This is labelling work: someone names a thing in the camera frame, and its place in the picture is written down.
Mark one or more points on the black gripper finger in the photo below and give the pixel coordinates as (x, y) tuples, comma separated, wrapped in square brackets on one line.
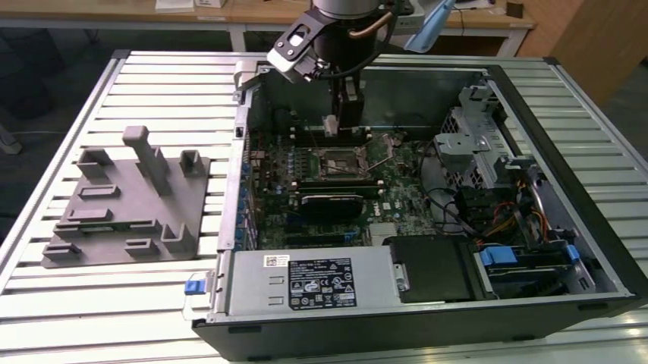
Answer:
[(351, 113)]

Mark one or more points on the silver square CPU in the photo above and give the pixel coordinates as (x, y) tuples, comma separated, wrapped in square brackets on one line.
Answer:
[(330, 126)]

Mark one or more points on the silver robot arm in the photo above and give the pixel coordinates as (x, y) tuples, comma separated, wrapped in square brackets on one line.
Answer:
[(343, 7)]

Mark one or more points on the CPU socket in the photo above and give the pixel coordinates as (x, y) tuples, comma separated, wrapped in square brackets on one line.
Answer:
[(339, 156)]

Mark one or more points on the pale blue teach pendant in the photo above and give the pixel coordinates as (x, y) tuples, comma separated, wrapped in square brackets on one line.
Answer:
[(425, 30)]

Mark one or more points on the metal drive cage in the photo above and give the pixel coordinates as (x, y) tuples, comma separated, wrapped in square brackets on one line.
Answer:
[(462, 148)]

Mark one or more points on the black graphics card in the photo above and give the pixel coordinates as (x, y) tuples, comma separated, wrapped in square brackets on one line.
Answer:
[(331, 210)]

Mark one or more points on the green motherboard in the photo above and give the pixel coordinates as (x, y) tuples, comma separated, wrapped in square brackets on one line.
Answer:
[(405, 206)]

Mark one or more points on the silver chipset heatsink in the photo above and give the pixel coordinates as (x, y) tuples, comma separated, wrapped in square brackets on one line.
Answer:
[(383, 233)]

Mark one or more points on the black expansion slot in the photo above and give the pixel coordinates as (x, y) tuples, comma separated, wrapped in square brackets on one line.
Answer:
[(314, 239)]

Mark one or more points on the small black box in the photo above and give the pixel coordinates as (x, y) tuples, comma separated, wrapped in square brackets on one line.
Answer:
[(514, 9)]

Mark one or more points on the black plastic shroud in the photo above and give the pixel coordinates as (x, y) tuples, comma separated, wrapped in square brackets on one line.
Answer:
[(435, 269)]

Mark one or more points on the blue disk carrier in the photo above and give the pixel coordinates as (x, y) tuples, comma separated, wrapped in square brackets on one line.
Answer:
[(498, 256)]

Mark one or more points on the wooden desk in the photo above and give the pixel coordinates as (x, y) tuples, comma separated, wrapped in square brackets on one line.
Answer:
[(101, 15)]

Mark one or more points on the silver power supply unit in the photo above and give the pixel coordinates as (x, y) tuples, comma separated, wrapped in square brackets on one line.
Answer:
[(252, 288)]

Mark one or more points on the wooden cabinet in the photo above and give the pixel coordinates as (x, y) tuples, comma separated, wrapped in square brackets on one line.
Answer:
[(597, 45)]

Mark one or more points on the grey plastic parts rack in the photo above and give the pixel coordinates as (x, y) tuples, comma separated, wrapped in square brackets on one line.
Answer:
[(141, 227)]

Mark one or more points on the blue case latch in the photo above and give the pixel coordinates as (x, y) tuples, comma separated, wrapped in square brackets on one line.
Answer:
[(193, 287)]

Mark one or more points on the black open PC case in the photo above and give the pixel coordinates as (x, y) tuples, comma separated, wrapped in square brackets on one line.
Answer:
[(354, 333)]

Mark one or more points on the grey furniture foot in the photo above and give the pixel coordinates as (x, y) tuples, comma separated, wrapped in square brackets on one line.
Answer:
[(10, 140)]

